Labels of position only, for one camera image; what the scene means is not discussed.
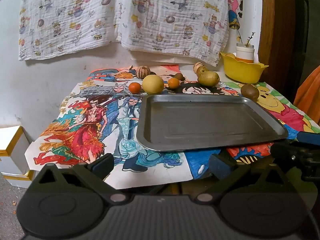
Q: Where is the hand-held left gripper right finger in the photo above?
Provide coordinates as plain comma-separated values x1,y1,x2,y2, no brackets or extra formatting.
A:
196,154,293,203

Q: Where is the wooden door frame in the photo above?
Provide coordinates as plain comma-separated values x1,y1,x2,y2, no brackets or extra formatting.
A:
257,0,295,93

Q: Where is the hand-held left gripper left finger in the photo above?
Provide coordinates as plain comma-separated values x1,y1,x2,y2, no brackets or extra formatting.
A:
31,153,128,204

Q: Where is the red black coloured drawing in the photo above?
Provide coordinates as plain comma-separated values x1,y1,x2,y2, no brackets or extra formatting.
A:
226,142,275,167

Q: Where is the large yellow citrus fruit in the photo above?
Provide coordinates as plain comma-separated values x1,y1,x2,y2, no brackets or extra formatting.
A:
142,74,164,94

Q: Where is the white and orange jar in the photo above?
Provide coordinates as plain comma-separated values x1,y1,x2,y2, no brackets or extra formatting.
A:
236,43,255,63

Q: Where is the white box with gold trim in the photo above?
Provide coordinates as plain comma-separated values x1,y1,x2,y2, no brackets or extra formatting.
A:
0,170,38,189
0,125,32,174

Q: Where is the anime figures drawing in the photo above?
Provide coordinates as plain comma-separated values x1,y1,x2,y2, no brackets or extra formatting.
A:
25,80,194,189

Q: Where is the blue coloured drawing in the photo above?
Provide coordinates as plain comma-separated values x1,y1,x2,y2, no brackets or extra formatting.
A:
185,149,227,180

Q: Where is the metal tray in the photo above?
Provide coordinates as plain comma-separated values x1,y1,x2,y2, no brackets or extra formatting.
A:
137,94,289,152

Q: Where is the orange cloth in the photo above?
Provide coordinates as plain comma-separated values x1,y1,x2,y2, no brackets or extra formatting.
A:
293,65,320,127

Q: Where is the orange blue cartoon drawing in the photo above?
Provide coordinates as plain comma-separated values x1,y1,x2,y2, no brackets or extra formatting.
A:
89,65,150,83

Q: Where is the brown kiwi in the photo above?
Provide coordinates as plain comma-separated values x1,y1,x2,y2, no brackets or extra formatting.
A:
241,84,260,100

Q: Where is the colourful wall poster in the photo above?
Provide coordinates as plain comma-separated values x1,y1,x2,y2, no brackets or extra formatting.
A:
227,0,244,30

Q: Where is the Winnie the Pooh cloth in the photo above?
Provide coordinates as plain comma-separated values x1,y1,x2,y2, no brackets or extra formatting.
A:
234,80,320,140

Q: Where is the thin budding twig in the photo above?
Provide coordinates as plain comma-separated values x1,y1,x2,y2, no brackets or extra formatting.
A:
237,29,256,47

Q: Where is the yellow plastic bowl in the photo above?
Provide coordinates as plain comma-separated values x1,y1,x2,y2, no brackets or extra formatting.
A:
219,52,269,84

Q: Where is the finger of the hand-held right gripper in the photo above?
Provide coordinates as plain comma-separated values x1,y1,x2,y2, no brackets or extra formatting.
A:
297,131,320,144
270,142,320,182

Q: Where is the white printed muslin blanket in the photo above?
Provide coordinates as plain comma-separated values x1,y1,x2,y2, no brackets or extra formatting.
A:
115,0,230,67
18,0,125,61

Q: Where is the cartoon drawing with red corner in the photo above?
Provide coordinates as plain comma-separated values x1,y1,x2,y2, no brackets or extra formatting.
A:
150,65,183,80

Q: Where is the black-haired boy drawing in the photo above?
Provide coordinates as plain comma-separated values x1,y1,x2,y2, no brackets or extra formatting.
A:
160,79,242,98

